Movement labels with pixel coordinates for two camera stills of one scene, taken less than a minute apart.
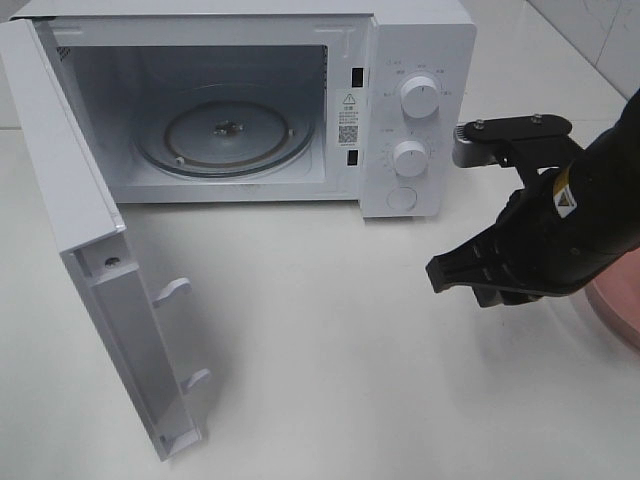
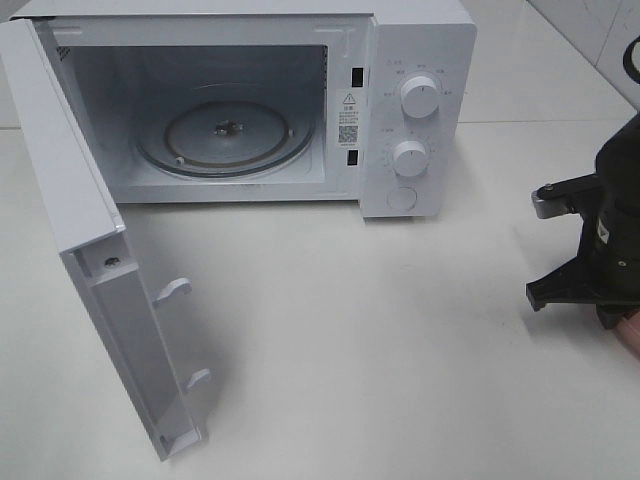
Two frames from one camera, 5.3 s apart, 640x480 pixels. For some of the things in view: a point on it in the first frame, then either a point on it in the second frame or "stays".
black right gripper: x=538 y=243 -> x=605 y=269
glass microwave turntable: x=226 y=130 stays
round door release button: x=401 y=198 stays
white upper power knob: x=419 y=97 stays
